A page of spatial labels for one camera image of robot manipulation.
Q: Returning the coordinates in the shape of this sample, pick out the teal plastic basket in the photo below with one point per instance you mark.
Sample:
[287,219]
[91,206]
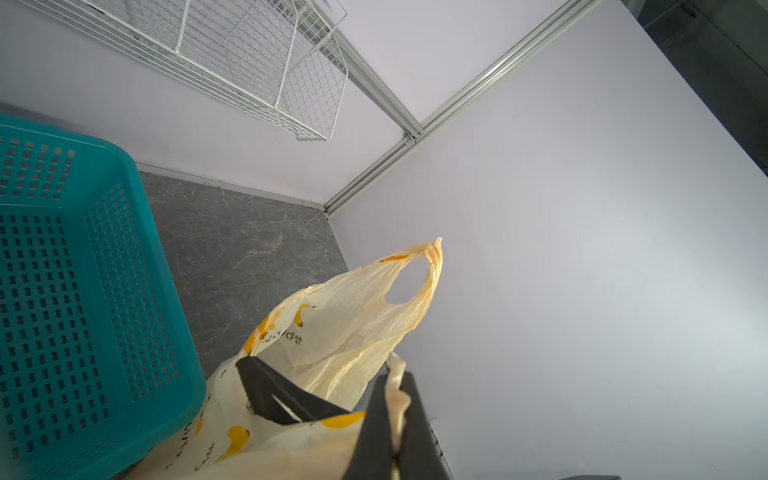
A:
[97,361]

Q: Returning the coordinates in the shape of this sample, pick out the white wire wall rack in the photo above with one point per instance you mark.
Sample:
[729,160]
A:
[276,60]

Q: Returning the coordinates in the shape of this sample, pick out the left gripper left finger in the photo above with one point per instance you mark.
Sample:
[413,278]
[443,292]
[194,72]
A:
[373,456]

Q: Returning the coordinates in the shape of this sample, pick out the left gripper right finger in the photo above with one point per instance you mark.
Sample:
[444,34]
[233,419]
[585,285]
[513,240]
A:
[418,457]

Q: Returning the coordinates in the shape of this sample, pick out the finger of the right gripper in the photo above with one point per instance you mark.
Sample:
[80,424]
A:
[275,398]

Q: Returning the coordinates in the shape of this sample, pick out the banana print plastic bag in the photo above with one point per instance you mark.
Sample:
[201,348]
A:
[329,339]

